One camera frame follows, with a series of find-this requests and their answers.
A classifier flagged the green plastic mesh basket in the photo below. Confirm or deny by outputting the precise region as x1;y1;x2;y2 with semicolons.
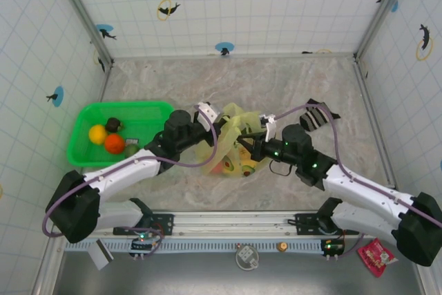
66;101;175;168

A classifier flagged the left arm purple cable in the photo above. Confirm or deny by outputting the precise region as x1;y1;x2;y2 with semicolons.
41;104;220;238

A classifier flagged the aluminium mounting rail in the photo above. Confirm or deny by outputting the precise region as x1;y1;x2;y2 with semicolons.
50;209;429;240

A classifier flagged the orange fake orange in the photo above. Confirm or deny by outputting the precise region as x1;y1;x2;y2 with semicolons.
104;133;126;155

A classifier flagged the yellow fake lemon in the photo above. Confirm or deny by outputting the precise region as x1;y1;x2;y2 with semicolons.
88;124;108;144

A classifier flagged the white slotted cable duct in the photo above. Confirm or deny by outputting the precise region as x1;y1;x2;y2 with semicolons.
64;239;327;254

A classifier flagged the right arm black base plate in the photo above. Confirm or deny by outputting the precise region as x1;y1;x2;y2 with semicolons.
287;211;343;237

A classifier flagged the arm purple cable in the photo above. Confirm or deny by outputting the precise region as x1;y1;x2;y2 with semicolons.
41;104;220;238
271;102;442;258

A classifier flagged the small dolphin yellow ring sticker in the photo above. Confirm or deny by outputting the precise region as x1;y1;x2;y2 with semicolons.
93;49;106;73

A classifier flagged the dark brown fake fruit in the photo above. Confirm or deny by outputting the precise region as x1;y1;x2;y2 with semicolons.
105;117;124;133

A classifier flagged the black white striped sock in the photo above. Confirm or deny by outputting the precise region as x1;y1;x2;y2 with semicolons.
298;98;341;133

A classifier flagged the red snack packet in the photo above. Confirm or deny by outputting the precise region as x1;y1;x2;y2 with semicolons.
356;238;398;278

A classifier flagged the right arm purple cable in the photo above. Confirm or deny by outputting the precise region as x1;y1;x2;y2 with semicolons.
271;102;442;258

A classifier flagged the aluminium frame bar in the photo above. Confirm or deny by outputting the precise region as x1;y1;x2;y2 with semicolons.
30;61;115;295
50;0;115;68
110;51;358;61
352;56;405;210
354;0;415;63

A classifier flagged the white paper card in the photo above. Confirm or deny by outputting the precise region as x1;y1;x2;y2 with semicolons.
88;239;115;271

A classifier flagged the yellow translucent plastic bag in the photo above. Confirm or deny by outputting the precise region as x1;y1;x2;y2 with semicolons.
195;102;269;180

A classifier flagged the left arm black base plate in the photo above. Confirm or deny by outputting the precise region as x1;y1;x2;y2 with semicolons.
113;211;175;237

